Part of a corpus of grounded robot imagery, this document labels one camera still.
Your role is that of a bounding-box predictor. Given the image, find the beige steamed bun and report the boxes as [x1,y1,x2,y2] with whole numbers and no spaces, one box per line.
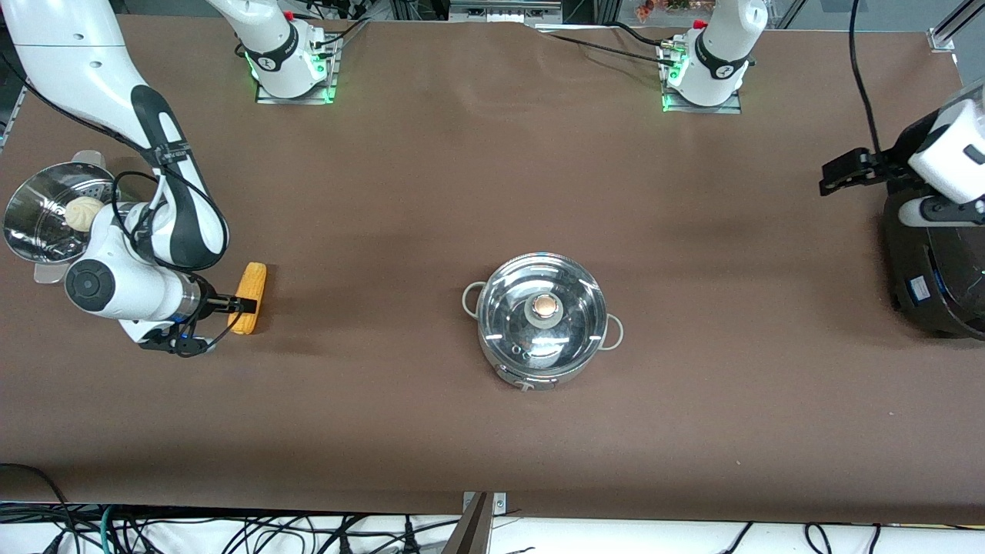
[64,196,105,233]

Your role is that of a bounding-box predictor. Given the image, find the aluminium corner profile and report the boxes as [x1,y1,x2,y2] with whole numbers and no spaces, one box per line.
[927,0,985,53]

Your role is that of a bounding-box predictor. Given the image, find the brown table cover mat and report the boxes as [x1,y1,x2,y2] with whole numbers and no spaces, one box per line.
[0,14,985,526]

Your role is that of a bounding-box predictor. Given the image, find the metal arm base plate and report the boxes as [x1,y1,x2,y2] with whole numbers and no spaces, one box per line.
[659,42,744,115]
[255,32,341,105]

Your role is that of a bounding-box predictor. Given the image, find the thin black cable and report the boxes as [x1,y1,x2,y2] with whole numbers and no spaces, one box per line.
[0,54,232,272]
[849,0,883,156]
[312,17,372,48]
[714,522,756,554]
[539,32,682,68]
[0,462,74,554]

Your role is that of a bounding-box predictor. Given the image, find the steel steamer pot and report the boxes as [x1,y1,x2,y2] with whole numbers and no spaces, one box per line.
[3,150,118,285]

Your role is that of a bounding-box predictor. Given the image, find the silver metal frame piece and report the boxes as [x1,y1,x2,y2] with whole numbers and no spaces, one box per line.
[449,0,563,25]

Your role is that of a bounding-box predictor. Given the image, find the light green electric pot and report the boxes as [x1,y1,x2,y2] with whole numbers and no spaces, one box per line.
[462,262,624,392]

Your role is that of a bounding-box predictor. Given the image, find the yellow corn cob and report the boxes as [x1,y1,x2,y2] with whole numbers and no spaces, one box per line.
[230,262,269,335]

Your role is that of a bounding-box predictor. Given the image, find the round glass pot lid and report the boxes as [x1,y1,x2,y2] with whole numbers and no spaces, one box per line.
[476,252,606,376]

